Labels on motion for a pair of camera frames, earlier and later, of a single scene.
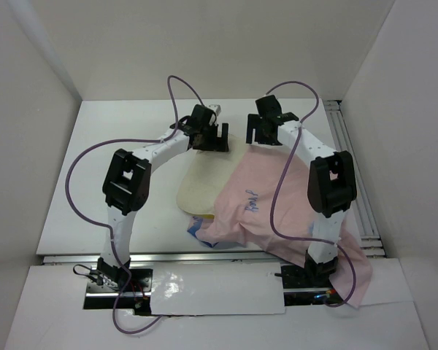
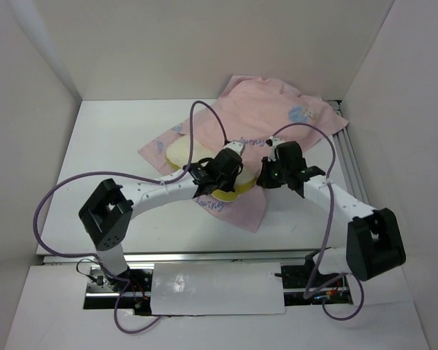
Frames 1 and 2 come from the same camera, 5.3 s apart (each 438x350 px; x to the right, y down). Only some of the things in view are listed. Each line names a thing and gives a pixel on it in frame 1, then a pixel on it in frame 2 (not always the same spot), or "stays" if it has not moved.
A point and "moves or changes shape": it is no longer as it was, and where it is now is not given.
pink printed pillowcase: (263, 202) → (257, 114)
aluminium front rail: (269, 257) stays
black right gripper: (253, 122) → (264, 179)
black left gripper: (217, 144) → (228, 185)
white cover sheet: (211, 289) stays
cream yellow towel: (204, 177) moves or changes shape
